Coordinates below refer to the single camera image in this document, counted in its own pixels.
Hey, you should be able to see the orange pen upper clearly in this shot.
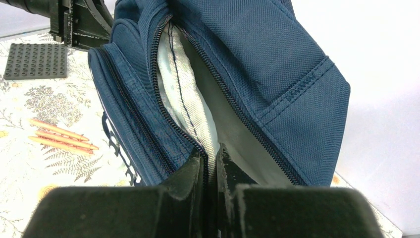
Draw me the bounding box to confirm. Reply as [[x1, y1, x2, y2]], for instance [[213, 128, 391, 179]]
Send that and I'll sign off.
[[28, 119, 89, 141]]

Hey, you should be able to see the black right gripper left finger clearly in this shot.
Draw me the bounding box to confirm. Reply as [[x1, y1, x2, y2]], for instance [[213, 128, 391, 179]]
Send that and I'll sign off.
[[23, 151, 202, 238]]

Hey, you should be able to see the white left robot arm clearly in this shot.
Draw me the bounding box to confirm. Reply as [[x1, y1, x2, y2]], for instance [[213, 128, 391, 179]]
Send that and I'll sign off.
[[1, 0, 113, 51]]

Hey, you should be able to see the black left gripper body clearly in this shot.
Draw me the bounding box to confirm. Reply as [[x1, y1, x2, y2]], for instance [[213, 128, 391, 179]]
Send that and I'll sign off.
[[49, 0, 73, 46]]

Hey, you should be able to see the navy blue backpack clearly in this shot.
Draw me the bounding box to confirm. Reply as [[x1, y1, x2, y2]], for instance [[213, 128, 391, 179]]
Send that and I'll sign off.
[[88, 0, 350, 186]]

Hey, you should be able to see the grey studded building baseplate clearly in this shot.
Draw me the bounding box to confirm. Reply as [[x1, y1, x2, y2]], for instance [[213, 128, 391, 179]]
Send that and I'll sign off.
[[4, 43, 67, 80]]

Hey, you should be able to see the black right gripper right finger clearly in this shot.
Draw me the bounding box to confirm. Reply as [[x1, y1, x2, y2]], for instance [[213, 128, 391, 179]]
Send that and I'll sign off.
[[216, 146, 382, 238]]

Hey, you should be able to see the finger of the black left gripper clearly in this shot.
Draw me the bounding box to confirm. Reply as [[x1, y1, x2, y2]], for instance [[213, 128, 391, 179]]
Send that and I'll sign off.
[[70, 0, 113, 51]]

